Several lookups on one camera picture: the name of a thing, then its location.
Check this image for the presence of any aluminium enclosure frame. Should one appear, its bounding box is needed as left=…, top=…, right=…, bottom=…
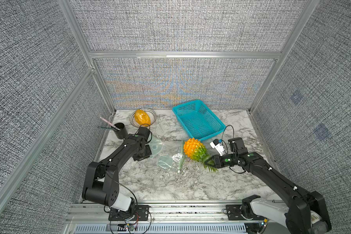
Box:
left=0, top=0, right=322, bottom=218

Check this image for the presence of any yellow crumbed bread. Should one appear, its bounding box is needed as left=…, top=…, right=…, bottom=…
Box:
left=134, top=109, right=151, bottom=126

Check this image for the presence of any clear zip-top bag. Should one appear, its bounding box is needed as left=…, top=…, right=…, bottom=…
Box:
left=149, top=137, right=186, bottom=174

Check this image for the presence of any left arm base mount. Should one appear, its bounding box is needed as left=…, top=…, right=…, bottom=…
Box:
left=108, top=205, right=150, bottom=222

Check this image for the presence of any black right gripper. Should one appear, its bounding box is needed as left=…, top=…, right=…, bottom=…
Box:
left=203, top=153, right=238, bottom=169

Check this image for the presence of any pink handled utensil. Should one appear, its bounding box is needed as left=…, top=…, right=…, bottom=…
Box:
left=99, top=117, right=120, bottom=131

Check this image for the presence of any aluminium front rail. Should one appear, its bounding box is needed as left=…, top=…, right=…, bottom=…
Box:
left=62, top=200, right=314, bottom=234

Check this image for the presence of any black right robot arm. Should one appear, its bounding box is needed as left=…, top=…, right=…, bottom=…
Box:
left=204, top=137, right=332, bottom=234

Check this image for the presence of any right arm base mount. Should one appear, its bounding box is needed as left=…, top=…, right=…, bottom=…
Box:
left=224, top=195, right=265, bottom=221

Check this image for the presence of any black cup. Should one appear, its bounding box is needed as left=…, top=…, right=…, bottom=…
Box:
left=114, top=122, right=128, bottom=140

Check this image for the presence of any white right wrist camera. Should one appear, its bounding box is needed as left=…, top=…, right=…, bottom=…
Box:
left=210, top=139, right=226, bottom=157

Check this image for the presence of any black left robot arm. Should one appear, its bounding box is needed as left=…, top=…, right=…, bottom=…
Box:
left=82, top=127, right=152, bottom=212

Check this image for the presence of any teal plastic basket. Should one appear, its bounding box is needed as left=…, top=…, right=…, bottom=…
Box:
left=172, top=100, right=226, bottom=141

